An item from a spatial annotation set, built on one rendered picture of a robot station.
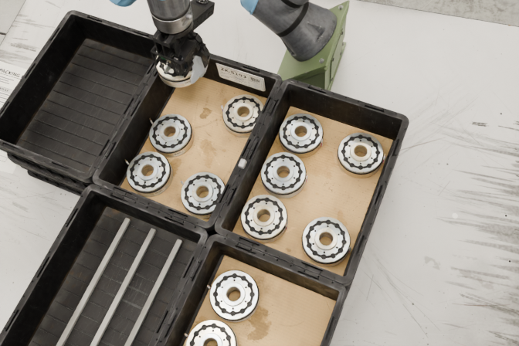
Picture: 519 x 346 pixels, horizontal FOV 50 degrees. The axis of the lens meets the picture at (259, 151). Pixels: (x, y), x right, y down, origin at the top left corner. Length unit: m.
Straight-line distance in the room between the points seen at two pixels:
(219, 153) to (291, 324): 0.43
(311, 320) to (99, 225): 0.53
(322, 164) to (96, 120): 0.58
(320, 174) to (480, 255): 0.42
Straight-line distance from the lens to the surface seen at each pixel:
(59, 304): 1.33
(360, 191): 1.29
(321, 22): 1.43
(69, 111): 1.51
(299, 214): 1.26
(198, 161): 1.34
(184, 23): 1.05
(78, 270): 1.33
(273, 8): 1.37
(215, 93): 1.42
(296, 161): 1.28
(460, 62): 1.65
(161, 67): 1.27
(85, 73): 1.55
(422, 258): 1.39
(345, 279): 1.12
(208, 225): 1.17
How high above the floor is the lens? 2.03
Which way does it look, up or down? 64 degrees down
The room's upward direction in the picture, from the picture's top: 12 degrees counter-clockwise
